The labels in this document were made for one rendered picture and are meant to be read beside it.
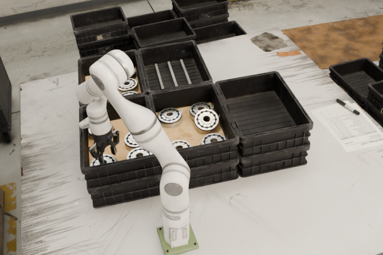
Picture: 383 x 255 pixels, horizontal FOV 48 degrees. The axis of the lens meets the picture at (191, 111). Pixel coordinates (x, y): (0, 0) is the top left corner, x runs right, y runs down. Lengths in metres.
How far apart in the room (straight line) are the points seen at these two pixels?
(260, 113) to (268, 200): 0.40
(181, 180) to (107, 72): 0.42
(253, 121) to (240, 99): 0.17
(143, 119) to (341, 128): 1.11
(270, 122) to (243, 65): 0.67
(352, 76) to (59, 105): 1.98
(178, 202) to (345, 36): 3.13
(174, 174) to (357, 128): 1.03
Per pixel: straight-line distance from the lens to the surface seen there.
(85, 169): 1.62
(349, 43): 4.18
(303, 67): 2.49
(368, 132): 2.12
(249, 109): 1.95
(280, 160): 1.82
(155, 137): 1.29
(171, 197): 1.42
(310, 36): 4.23
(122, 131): 1.90
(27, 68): 4.21
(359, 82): 3.20
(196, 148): 1.62
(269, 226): 1.68
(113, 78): 1.19
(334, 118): 2.16
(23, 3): 5.02
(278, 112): 1.94
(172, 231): 1.54
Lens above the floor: 2.05
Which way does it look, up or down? 39 degrees down
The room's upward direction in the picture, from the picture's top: 5 degrees counter-clockwise
